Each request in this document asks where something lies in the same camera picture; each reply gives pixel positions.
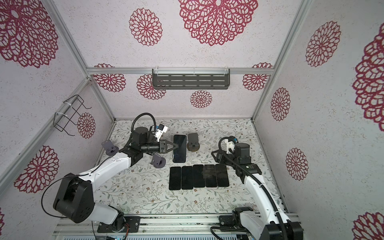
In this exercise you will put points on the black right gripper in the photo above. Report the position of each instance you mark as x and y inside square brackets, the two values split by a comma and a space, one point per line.
[220, 158]

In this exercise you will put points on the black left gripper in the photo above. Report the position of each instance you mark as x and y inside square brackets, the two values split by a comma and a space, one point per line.
[164, 146]

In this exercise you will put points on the black smartphone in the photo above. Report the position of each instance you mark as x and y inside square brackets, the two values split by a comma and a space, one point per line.
[187, 178]
[222, 175]
[180, 154]
[210, 176]
[198, 176]
[175, 178]

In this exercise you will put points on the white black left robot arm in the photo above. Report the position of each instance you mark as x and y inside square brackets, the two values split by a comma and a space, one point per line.
[75, 197]

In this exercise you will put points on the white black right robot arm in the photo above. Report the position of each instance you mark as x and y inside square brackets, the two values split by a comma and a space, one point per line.
[258, 195]

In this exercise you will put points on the grey round stand front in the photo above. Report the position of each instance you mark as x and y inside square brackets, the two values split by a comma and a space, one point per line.
[158, 161]

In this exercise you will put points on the grey round phone stand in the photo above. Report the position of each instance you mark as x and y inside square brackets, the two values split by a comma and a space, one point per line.
[110, 148]

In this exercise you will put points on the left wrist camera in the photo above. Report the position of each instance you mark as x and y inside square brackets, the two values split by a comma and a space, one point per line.
[160, 130]

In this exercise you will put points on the grey slotted wall shelf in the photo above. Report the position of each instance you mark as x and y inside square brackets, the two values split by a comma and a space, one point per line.
[191, 80]

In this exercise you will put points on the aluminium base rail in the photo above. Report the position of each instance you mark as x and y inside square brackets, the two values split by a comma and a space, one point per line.
[157, 227]

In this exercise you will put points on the black wire wall basket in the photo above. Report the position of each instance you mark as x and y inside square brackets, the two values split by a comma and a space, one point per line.
[65, 117]

